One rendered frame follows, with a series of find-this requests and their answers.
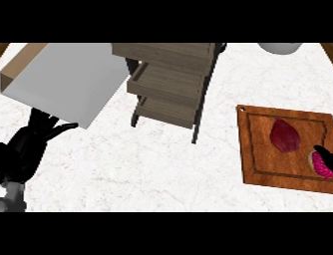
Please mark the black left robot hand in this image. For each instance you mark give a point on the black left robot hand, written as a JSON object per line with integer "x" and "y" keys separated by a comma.
{"x": 23, "y": 149}

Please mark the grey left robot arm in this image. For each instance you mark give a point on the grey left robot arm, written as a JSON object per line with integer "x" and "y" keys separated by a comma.
{"x": 8, "y": 199}

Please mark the brown wooden cutting board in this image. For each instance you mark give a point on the brown wooden cutting board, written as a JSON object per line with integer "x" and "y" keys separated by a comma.
{"x": 288, "y": 149}

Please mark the wooden tiered basket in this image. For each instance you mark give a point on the wooden tiered basket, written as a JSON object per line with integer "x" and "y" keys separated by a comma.
{"x": 174, "y": 89}

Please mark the dark red sweet potato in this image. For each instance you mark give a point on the dark red sweet potato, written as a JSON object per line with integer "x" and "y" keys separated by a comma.
{"x": 285, "y": 136}

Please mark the grey open box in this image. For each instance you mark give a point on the grey open box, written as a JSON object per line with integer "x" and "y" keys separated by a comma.
{"x": 62, "y": 79}

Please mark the pale grey bowl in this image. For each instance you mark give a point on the pale grey bowl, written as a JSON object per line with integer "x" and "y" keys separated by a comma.
{"x": 280, "y": 48}

